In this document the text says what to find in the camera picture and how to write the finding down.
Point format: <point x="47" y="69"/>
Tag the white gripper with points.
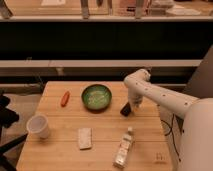
<point x="134" y="98"/>

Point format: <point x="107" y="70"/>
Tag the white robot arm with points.
<point x="196" y="146"/>

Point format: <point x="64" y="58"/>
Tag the green bowl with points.
<point x="96" y="97"/>

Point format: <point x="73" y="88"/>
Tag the clear plastic bottle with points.
<point x="124" y="148"/>

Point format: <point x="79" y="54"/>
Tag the orange carrot toy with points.
<point x="65" y="99"/>

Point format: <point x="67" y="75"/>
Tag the white plastic cup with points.
<point x="38" y="125"/>

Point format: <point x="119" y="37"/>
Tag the black chair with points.
<point x="7" y="118"/>

